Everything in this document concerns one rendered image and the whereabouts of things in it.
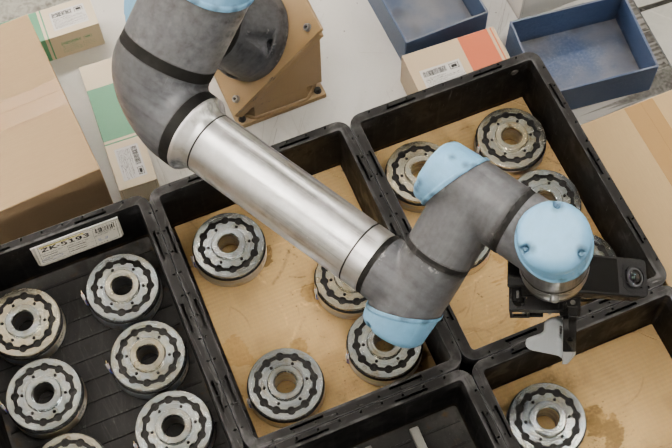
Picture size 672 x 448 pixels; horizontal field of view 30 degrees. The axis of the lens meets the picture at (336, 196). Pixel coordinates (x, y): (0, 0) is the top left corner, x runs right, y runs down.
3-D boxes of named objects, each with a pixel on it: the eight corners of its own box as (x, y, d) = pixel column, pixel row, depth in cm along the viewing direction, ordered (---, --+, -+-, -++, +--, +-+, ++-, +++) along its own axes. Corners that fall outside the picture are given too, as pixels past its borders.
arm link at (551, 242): (539, 177, 124) (611, 225, 122) (539, 206, 135) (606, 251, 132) (492, 240, 123) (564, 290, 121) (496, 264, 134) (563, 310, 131)
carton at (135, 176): (85, 87, 208) (78, 67, 202) (121, 76, 209) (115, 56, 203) (125, 208, 197) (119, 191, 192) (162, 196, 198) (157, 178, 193)
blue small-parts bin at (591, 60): (535, 119, 204) (541, 96, 198) (504, 45, 210) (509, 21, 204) (650, 89, 206) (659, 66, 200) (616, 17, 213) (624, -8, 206)
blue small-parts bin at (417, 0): (355, -22, 217) (355, -48, 211) (433, -51, 220) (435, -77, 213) (404, 67, 209) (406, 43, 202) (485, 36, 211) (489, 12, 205)
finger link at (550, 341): (525, 360, 154) (525, 306, 149) (574, 361, 154) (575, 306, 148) (525, 379, 152) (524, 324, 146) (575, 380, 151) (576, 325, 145)
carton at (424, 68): (427, 139, 202) (430, 116, 196) (400, 80, 207) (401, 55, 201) (518, 109, 205) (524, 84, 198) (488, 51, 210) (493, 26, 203)
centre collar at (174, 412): (148, 420, 165) (148, 419, 164) (182, 402, 166) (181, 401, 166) (165, 452, 163) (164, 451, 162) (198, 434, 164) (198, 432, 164)
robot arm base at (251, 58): (210, 17, 205) (164, 5, 197) (273, -32, 196) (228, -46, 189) (233, 98, 200) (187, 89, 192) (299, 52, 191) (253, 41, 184)
